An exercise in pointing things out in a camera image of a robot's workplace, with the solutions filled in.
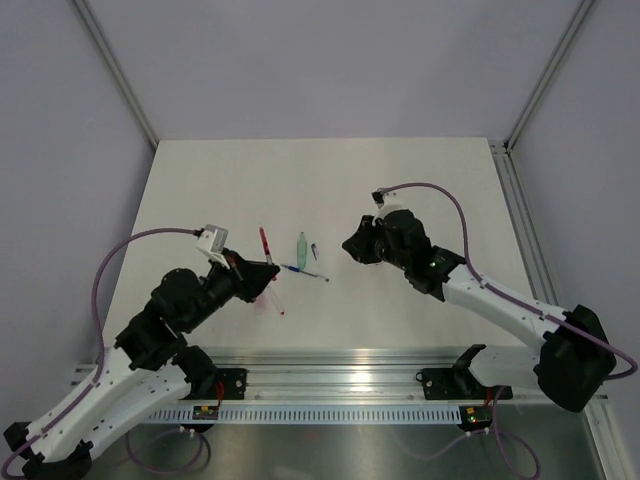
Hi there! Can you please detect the left aluminium frame post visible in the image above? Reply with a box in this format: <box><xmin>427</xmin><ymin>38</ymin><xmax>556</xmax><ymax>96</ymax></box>
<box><xmin>70</xmin><ymin>0</ymin><xmax>160</xmax><ymax>151</ymax></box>

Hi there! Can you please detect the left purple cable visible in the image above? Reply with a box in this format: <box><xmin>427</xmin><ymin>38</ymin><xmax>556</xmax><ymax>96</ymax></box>
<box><xmin>0</xmin><ymin>227</ymin><xmax>212</xmax><ymax>475</ymax></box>

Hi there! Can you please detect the aluminium front rail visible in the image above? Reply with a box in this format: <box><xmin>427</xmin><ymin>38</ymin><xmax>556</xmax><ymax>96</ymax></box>
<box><xmin>69</xmin><ymin>347</ymin><xmax>610</xmax><ymax>405</ymax></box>

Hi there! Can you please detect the green highlighter marker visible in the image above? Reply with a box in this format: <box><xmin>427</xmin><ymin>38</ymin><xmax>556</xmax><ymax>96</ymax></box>
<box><xmin>296</xmin><ymin>232</ymin><xmax>308</xmax><ymax>270</ymax></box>

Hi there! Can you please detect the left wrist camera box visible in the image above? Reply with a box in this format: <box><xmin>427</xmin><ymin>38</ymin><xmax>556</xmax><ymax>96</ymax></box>
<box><xmin>196</xmin><ymin>224</ymin><xmax>228</xmax><ymax>267</ymax></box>

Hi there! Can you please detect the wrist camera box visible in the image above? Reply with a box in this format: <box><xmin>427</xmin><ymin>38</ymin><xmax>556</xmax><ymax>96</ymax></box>
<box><xmin>196</xmin><ymin>224</ymin><xmax>228</xmax><ymax>267</ymax></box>
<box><xmin>371</xmin><ymin>188</ymin><xmax>403</xmax><ymax>212</ymax></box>

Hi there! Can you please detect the clear red-tipped pen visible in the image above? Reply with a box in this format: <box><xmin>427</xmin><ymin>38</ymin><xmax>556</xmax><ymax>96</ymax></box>
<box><xmin>268</xmin><ymin>287</ymin><xmax>286</xmax><ymax>316</ymax></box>

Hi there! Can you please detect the pink highlighter marker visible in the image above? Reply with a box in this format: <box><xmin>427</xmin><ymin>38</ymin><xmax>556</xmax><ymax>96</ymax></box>
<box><xmin>254</xmin><ymin>295</ymin><xmax>267</xmax><ymax>315</ymax></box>

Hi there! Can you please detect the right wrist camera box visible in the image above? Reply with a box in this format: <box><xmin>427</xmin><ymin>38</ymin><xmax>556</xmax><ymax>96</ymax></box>
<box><xmin>371</xmin><ymin>188</ymin><xmax>403</xmax><ymax>212</ymax></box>

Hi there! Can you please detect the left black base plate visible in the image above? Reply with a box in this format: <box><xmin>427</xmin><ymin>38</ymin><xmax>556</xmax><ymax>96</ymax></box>
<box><xmin>190</xmin><ymin>368</ymin><xmax>249</xmax><ymax>401</ymax></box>

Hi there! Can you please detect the right aluminium side rail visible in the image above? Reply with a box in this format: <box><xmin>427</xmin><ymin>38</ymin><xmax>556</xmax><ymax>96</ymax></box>
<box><xmin>488</xmin><ymin>139</ymin><xmax>576</xmax><ymax>311</ymax></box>

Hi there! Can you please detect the blue ballpoint pen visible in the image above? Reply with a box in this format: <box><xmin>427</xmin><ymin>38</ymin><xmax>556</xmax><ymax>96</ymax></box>
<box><xmin>280</xmin><ymin>264</ymin><xmax>330</xmax><ymax>282</ymax></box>

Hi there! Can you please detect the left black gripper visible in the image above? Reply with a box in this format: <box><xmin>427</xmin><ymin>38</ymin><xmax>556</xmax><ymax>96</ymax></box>
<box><xmin>183</xmin><ymin>248</ymin><xmax>280</xmax><ymax>332</ymax></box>

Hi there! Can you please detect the red gel pen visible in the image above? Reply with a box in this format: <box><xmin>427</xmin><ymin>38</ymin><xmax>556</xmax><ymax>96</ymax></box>
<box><xmin>259</xmin><ymin>225</ymin><xmax>274</xmax><ymax>265</ymax></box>

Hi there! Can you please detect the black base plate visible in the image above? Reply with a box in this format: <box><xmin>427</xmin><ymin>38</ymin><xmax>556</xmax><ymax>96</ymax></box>
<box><xmin>415</xmin><ymin>344</ymin><xmax>499</xmax><ymax>401</ymax></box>
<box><xmin>190</xmin><ymin>368</ymin><xmax>249</xmax><ymax>401</ymax></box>

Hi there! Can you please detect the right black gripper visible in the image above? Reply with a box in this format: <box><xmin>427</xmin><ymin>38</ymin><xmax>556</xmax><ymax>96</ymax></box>
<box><xmin>343</xmin><ymin>215</ymin><xmax>411</xmax><ymax>272</ymax></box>

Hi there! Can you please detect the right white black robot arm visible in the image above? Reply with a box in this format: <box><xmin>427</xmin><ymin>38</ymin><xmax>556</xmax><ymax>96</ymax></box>
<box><xmin>342</xmin><ymin>209</ymin><xmax>616</xmax><ymax>412</ymax></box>

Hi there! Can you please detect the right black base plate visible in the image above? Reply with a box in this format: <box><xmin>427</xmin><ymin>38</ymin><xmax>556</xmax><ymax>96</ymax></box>
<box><xmin>415</xmin><ymin>344</ymin><xmax>499</xmax><ymax>401</ymax></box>

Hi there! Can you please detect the white slotted cable duct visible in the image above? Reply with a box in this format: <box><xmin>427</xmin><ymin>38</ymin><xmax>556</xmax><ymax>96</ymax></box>
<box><xmin>145</xmin><ymin>404</ymin><xmax>491</xmax><ymax>425</ymax></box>

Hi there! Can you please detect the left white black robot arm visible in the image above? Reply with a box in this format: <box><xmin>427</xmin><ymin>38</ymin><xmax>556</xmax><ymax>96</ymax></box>
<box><xmin>4</xmin><ymin>249</ymin><xmax>280</xmax><ymax>479</ymax></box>

